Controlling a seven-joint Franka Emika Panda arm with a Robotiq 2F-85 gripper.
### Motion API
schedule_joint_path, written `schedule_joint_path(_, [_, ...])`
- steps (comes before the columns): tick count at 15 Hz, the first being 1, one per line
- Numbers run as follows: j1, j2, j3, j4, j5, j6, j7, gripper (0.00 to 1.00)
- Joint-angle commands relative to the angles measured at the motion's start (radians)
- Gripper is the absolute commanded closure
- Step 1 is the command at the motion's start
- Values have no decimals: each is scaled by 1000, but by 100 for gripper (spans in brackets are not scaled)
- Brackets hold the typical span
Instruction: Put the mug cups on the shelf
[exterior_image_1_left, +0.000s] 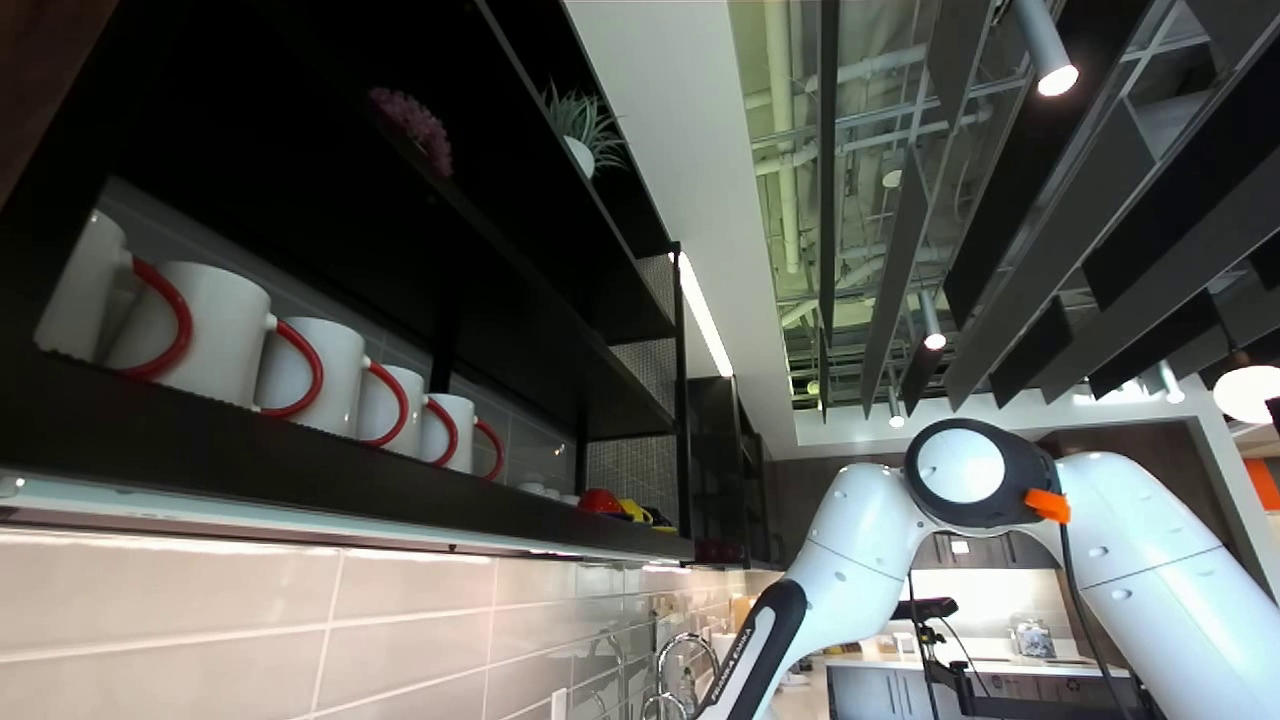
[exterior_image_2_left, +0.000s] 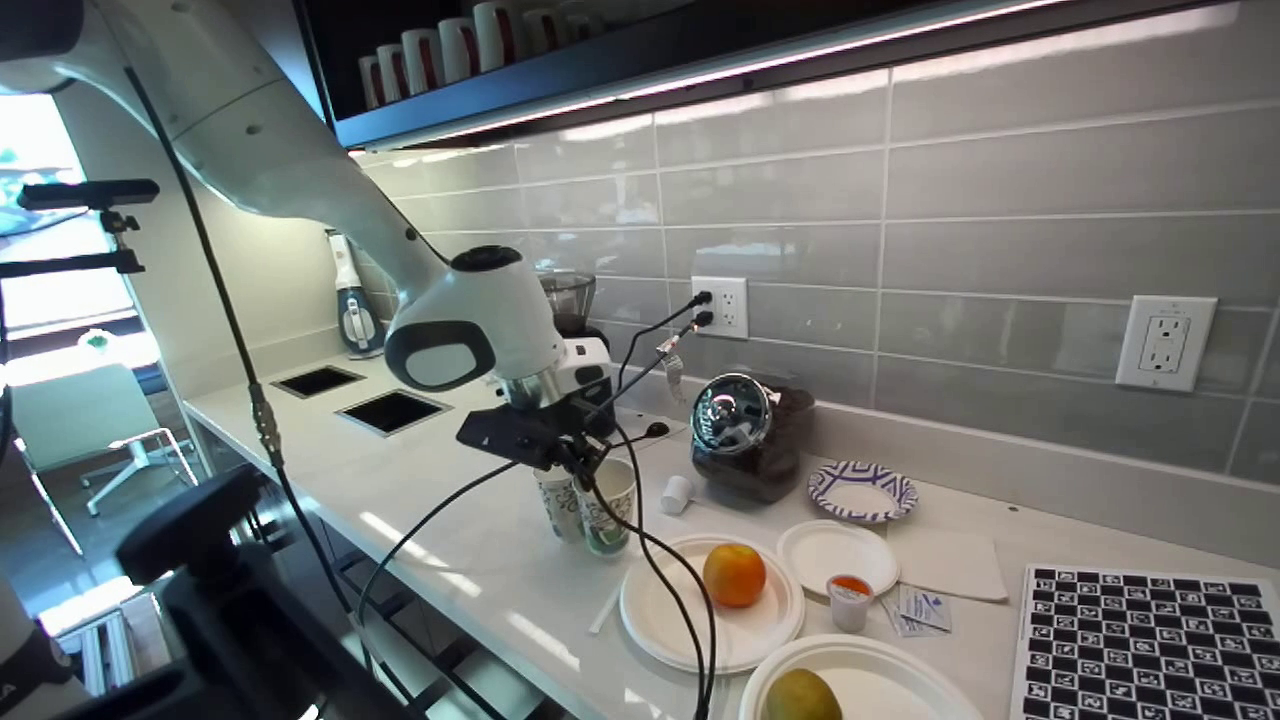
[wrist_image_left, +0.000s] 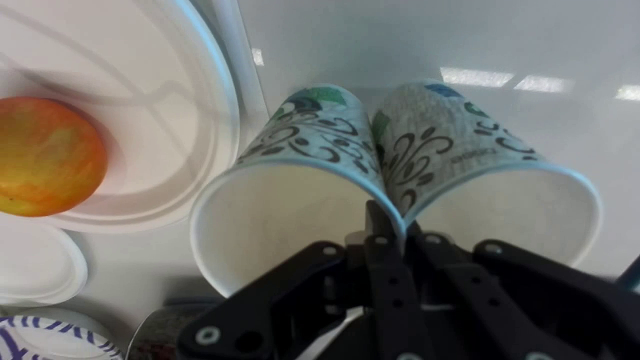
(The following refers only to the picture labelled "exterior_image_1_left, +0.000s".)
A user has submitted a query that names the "white mug red handle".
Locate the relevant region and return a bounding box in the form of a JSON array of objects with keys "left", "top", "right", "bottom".
[
  {"left": 417, "top": 390, "right": 481, "bottom": 475},
  {"left": 99, "top": 255, "right": 278, "bottom": 411},
  {"left": 356, "top": 358, "right": 430, "bottom": 455},
  {"left": 250, "top": 311, "right": 372, "bottom": 442}
]

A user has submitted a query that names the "chrome faucet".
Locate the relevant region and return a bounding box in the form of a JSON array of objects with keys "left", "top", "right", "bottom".
[{"left": 637, "top": 625, "right": 730, "bottom": 720}]

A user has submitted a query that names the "black stereo camera on stand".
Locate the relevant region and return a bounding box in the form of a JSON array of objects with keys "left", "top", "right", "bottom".
[{"left": 888, "top": 592, "right": 984, "bottom": 720}]

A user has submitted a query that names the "round white ceiling lamp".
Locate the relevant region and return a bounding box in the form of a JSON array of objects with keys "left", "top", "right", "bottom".
[{"left": 1208, "top": 362, "right": 1280, "bottom": 432}]

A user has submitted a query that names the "orange cable clip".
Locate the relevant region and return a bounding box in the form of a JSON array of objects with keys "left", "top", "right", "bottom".
[{"left": 1019, "top": 486, "right": 1074, "bottom": 530}]

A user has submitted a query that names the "purple decorative plant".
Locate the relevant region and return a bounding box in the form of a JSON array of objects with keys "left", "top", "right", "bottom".
[{"left": 365, "top": 83, "right": 454, "bottom": 181}]

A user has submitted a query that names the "large ceiling spot lamp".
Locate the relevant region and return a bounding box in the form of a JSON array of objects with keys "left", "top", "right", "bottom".
[{"left": 1006, "top": 0, "right": 1085, "bottom": 106}]

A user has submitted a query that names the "small ceiling spot lamp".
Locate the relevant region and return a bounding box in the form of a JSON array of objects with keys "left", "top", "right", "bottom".
[{"left": 914, "top": 288, "right": 953, "bottom": 358}]

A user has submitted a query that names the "red teacup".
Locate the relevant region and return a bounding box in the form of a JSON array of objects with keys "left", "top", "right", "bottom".
[{"left": 576, "top": 486, "right": 629, "bottom": 521}]

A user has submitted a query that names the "black wall shelf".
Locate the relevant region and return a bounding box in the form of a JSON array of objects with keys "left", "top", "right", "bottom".
[{"left": 0, "top": 0, "right": 697, "bottom": 563}]

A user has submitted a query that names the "green potted plant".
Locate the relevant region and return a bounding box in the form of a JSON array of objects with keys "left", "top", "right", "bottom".
[{"left": 535, "top": 82, "right": 629, "bottom": 184}]

